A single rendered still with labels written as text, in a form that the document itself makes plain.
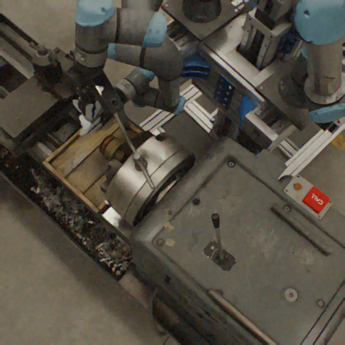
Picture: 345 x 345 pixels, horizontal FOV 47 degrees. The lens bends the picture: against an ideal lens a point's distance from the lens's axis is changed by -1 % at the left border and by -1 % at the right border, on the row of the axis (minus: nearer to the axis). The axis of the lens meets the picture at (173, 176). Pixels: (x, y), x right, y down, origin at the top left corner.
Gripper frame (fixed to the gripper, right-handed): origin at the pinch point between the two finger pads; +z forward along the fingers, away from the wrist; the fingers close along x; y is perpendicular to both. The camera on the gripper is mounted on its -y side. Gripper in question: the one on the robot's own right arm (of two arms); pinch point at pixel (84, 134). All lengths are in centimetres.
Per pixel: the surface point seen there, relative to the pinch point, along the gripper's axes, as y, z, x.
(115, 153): -14.0, -1.5, 2.2
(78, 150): 6.3, 1.8, -19.8
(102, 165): -5.4, 0.1, -19.8
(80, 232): -10, 23, -50
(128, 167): -24.7, 2.4, 14.4
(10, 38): 70, -16, -22
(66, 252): 5, 33, -108
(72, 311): -21, 54, -108
